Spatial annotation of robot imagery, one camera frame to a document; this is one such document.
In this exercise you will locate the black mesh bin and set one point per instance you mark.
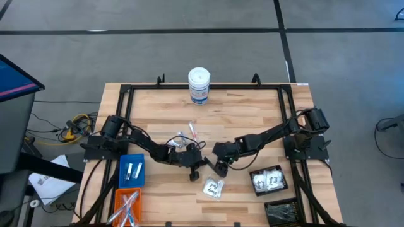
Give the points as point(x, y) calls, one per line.
point(299, 208)
point(285, 186)

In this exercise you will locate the black cart base bar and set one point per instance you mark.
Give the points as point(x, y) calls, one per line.
point(47, 168)

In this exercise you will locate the red toothbrush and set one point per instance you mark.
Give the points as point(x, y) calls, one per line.
point(192, 130)

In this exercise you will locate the white tape roll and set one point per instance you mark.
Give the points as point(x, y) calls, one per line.
point(32, 203)

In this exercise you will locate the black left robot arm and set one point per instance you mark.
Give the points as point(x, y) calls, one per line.
point(145, 142)

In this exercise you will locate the orange plastic basket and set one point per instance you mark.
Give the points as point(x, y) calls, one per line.
point(117, 197)

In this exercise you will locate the black table frame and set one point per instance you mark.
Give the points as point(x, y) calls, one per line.
point(221, 86)

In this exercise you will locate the computer monitor blue screen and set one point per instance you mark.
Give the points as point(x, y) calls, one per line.
point(15, 79)

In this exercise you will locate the white label sticker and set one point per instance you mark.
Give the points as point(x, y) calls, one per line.
point(302, 84)

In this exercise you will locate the blue plastic basket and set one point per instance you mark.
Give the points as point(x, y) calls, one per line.
point(126, 183)

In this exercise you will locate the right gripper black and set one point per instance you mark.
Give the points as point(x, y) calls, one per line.
point(224, 150)

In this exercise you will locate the vanity pack clear bag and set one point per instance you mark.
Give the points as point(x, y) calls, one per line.
point(213, 187)
point(274, 178)
point(260, 182)

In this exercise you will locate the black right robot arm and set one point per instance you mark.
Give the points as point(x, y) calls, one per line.
point(271, 134)

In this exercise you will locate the white wipes canister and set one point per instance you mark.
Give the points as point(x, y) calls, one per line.
point(199, 85)

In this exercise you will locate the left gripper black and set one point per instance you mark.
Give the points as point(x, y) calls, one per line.
point(187, 156)

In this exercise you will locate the small clear toiletry packet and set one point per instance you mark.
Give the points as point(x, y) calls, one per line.
point(173, 143)

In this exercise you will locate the white paper sheet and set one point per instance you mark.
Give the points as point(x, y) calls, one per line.
point(50, 192)

